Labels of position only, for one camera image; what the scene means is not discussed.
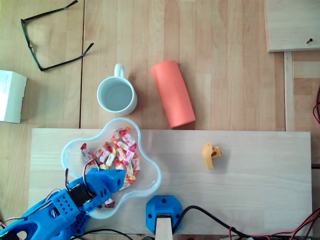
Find Haribo plastic candy tub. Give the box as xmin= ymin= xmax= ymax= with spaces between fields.
xmin=60 ymin=117 xmax=163 ymax=220

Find blue post base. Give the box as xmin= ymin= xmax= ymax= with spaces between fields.
xmin=145 ymin=195 xmax=184 ymax=235

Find light wooden base board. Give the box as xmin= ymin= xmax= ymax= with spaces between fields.
xmin=28 ymin=128 xmax=313 ymax=236

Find wrapped fruit candy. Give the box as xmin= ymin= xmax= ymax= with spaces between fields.
xmin=98 ymin=197 xmax=116 ymax=209
xmin=124 ymin=149 xmax=136 ymax=164
xmin=106 ymin=152 xmax=117 ymax=167
xmin=111 ymin=126 xmax=131 ymax=139
xmin=119 ymin=174 xmax=137 ymax=191
xmin=121 ymin=133 xmax=137 ymax=146
xmin=79 ymin=142 xmax=92 ymax=162

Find small square wooden board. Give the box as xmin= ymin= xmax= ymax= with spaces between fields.
xmin=264 ymin=0 xmax=320 ymax=53

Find red wire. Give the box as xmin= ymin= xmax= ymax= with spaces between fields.
xmin=312 ymin=86 xmax=320 ymax=126
xmin=227 ymin=207 xmax=320 ymax=240

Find white cardboard box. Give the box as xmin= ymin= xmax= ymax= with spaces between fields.
xmin=0 ymin=69 xmax=28 ymax=124

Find white ceramic mug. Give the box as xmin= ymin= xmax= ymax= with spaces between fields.
xmin=96 ymin=63 xmax=138 ymax=114

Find white red black servo cable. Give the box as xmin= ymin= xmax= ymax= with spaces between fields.
xmin=81 ymin=159 xmax=103 ymax=199

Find small orange printed part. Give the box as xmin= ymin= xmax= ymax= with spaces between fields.
xmin=201 ymin=142 xmax=223 ymax=170

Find dark framed eyeglasses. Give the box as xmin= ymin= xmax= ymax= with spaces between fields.
xmin=20 ymin=0 xmax=95 ymax=72

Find orange cylinder case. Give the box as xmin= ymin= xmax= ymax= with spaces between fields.
xmin=150 ymin=59 xmax=197 ymax=129

